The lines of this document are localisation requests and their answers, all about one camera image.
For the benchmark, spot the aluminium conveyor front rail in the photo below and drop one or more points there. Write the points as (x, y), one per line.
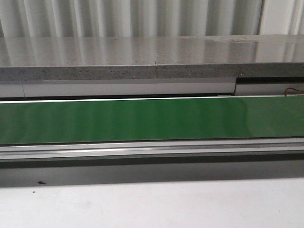
(153, 148)

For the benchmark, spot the green conveyor belt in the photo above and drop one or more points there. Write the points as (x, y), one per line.
(74, 121)

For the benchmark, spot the grey stone counter slab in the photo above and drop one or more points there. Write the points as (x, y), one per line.
(93, 58)

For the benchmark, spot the white conveyor rear rail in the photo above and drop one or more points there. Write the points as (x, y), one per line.
(161, 98)

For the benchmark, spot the white corrugated curtain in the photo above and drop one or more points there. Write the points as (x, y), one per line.
(149, 18)

